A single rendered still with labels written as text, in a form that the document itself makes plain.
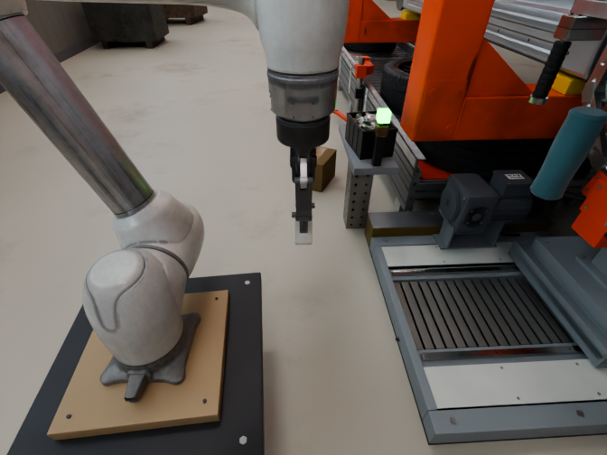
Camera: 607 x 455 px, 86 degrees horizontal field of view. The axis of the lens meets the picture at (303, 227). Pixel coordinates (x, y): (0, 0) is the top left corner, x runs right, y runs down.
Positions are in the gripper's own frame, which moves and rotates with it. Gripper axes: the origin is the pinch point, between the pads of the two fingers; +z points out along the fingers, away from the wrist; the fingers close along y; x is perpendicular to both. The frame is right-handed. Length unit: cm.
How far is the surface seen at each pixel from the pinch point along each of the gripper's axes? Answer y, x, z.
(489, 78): -73, 64, -5
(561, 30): -46, 63, -23
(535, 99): -44, 63, -7
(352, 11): -264, 42, -6
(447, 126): -70, 53, 10
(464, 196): -53, 58, 29
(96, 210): -100, -111, 68
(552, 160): -40, 72, 8
